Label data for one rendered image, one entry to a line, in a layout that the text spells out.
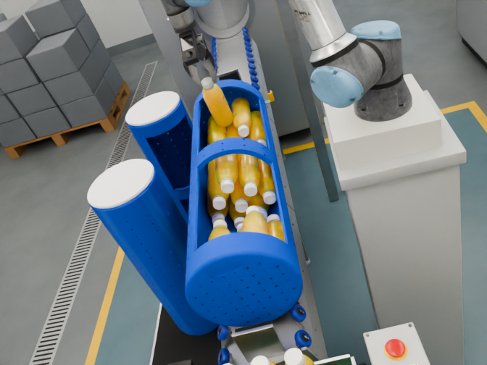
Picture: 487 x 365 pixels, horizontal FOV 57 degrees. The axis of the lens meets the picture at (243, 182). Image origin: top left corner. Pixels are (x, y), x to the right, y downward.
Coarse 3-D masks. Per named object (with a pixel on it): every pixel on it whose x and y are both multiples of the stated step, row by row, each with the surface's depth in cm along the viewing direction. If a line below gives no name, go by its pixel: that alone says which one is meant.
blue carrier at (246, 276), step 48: (240, 96) 172; (192, 144) 152; (240, 144) 134; (192, 192) 129; (192, 240) 112; (240, 240) 103; (288, 240) 110; (192, 288) 106; (240, 288) 107; (288, 288) 109
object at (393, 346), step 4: (388, 340) 87; (392, 340) 87; (396, 340) 86; (400, 340) 86; (388, 344) 86; (392, 344) 86; (396, 344) 86; (400, 344) 86; (388, 348) 86; (392, 348) 85; (396, 348) 85; (400, 348) 85; (404, 348) 85; (388, 352) 85; (392, 352) 85; (396, 352) 85; (400, 352) 84; (396, 356) 84
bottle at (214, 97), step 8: (208, 88) 151; (216, 88) 152; (208, 96) 152; (216, 96) 152; (224, 96) 156; (208, 104) 155; (216, 104) 154; (224, 104) 156; (216, 112) 157; (224, 112) 158; (216, 120) 162; (224, 120) 161; (232, 120) 163
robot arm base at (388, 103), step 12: (384, 84) 113; (396, 84) 114; (372, 96) 116; (384, 96) 114; (396, 96) 115; (408, 96) 117; (360, 108) 121; (372, 108) 117; (384, 108) 116; (396, 108) 116; (408, 108) 117; (372, 120) 118; (384, 120) 117
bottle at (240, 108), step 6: (234, 102) 170; (240, 102) 168; (246, 102) 170; (234, 108) 167; (240, 108) 165; (246, 108) 166; (234, 114) 164; (240, 114) 161; (246, 114) 162; (234, 120) 162; (240, 120) 160; (246, 120) 160; (234, 126) 162
